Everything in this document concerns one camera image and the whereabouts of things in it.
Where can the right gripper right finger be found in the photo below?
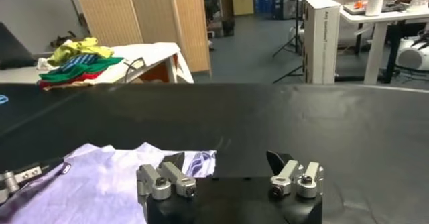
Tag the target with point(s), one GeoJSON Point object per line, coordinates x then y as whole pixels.
{"type": "Point", "coordinates": [295, 178]}

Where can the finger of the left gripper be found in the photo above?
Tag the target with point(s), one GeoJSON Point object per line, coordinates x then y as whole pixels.
{"type": "Point", "coordinates": [28, 175]}

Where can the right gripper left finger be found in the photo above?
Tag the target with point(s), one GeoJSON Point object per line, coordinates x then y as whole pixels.
{"type": "Point", "coordinates": [157, 181]}

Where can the lavender t-shirt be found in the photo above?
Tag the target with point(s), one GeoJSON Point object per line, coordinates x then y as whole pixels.
{"type": "Point", "coordinates": [100, 192]}

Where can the beige garment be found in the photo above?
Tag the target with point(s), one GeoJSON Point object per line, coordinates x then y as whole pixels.
{"type": "Point", "coordinates": [63, 85]}

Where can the white folding table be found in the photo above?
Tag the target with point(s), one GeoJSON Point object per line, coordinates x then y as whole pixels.
{"type": "Point", "coordinates": [16, 76]}

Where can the black tripod stand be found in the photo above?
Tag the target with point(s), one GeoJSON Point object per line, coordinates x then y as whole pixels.
{"type": "Point", "coordinates": [295, 27]}
{"type": "Point", "coordinates": [288, 74]}

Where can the red garment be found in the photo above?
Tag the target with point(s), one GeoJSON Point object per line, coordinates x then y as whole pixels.
{"type": "Point", "coordinates": [73, 78]}

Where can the orange brown box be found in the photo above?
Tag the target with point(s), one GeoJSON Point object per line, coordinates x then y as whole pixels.
{"type": "Point", "coordinates": [154, 74]}

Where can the white crumpled garment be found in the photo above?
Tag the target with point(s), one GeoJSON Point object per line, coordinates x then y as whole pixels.
{"type": "Point", "coordinates": [45, 65]}

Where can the blue striped garment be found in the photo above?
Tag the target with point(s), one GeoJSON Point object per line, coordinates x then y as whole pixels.
{"type": "Point", "coordinates": [78, 62]}

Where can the green garment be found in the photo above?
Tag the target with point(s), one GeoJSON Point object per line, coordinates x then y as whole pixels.
{"type": "Point", "coordinates": [97, 66]}

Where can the white tablecloth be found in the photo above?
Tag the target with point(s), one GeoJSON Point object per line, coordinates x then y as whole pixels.
{"type": "Point", "coordinates": [151, 52]}

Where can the tall white cardboard box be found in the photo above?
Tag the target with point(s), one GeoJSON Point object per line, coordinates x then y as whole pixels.
{"type": "Point", "coordinates": [320, 44]}

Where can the yellow-green garment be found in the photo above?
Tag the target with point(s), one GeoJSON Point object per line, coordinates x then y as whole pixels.
{"type": "Point", "coordinates": [80, 47]}

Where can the white standing desk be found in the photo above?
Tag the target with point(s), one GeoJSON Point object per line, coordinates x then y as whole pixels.
{"type": "Point", "coordinates": [375, 51]}

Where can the black trash bin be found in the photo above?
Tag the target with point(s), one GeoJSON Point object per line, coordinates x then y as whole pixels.
{"type": "Point", "coordinates": [228, 28]}

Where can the bamboo folding screen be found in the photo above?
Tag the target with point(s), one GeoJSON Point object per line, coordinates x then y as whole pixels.
{"type": "Point", "coordinates": [151, 14]}

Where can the white humanoid robot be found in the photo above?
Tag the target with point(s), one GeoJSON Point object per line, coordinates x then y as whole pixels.
{"type": "Point", "coordinates": [415, 54]}

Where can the small orange object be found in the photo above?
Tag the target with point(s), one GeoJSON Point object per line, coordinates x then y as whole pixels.
{"type": "Point", "coordinates": [359, 4]}

